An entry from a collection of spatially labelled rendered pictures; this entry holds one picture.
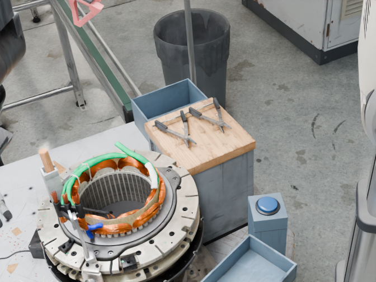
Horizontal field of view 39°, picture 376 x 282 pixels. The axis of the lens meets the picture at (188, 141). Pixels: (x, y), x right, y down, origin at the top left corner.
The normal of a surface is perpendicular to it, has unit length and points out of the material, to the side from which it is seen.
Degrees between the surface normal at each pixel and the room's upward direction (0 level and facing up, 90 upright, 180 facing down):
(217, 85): 94
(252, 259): 0
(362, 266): 90
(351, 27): 91
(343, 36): 89
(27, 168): 0
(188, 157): 0
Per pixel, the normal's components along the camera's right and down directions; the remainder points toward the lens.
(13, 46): 0.92, -0.11
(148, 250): -0.07, -0.75
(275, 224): 0.08, 0.65
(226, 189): 0.47, 0.55
